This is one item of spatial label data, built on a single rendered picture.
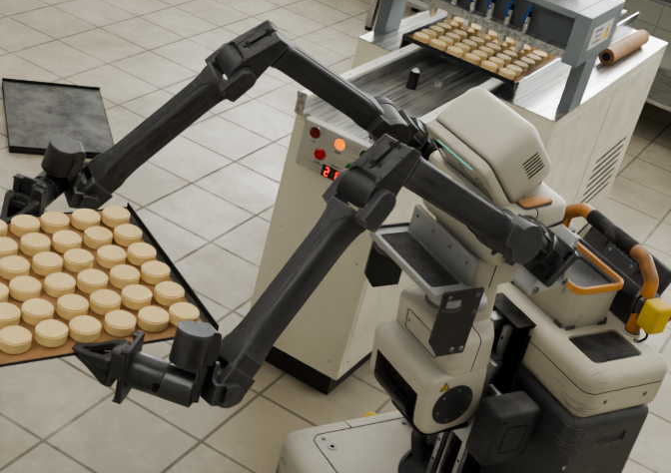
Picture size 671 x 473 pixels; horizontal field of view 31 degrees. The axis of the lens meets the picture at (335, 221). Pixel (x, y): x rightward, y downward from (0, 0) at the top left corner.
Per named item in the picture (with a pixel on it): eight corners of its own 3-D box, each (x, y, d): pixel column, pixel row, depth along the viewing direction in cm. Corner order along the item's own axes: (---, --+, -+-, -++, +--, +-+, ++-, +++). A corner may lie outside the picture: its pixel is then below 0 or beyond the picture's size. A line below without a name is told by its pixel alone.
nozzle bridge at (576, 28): (402, 19, 419) (428, -76, 403) (591, 97, 394) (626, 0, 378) (357, 36, 392) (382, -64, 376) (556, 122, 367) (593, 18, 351)
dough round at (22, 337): (35, 339, 186) (36, 329, 185) (23, 358, 181) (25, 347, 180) (4, 331, 186) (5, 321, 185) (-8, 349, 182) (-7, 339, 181)
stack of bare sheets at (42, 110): (117, 161, 459) (118, 154, 457) (9, 153, 445) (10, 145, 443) (99, 93, 507) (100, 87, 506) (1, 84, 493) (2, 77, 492)
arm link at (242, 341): (402, 203, 191) (360, 179, 198) (384, 185, 187) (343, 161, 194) (238, 419, 187) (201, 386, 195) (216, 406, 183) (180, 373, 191)
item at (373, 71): (549, -4, 489) (554, -20, 486) (556, -1, 488) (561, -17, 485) (292, 112, 326) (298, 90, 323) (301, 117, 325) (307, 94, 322)
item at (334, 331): (347, 273, 426) (412, 41, 384) (431, 316, 414) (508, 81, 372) (237, 352, 369) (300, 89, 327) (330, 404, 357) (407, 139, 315)
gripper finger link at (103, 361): (60, 382, 185) (116, 402, 184) (65, 345, 182) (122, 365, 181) (78, 359, 191) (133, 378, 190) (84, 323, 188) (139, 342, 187)
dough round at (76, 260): (71, 253, 208) (73, 244, 207) (97, 263, 207) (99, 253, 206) (57, 266, 204) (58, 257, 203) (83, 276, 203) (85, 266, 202)
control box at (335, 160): (301, 159, 335) (312, 115, 328) (373, 195, 326) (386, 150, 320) (294, 163, 332) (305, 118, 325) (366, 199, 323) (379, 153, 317)
